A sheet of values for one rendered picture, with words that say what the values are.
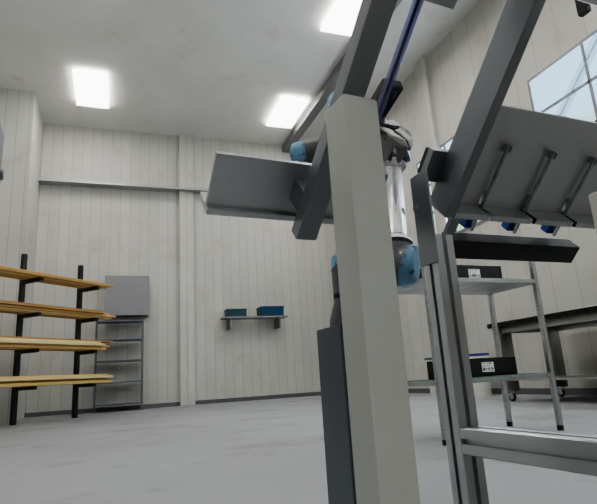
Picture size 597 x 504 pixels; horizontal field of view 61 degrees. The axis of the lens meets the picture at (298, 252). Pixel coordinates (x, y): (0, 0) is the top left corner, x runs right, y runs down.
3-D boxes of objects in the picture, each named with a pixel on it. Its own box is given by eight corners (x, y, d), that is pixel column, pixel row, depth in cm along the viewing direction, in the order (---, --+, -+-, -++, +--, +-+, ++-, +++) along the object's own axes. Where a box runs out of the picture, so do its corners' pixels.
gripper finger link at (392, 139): (401, 170, 103) (381, 153, 111) (410, 143, 100) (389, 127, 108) (387, 169, 102) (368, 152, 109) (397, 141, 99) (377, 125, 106)
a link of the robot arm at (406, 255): (375, 295, 157) (368, 148, 179) (425, 290, 151) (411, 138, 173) (364, 282, 146) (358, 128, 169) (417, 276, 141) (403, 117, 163)
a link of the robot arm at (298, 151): (334, 144, 180) (284, 134, 135) (364, 137, 176) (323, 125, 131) (340, 176, 181) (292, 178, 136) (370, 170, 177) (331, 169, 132)
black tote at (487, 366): (445, 379, 307) (443, 360, 310) (428, 379, 323) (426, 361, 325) (517, 373, 329) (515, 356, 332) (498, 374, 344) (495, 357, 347)
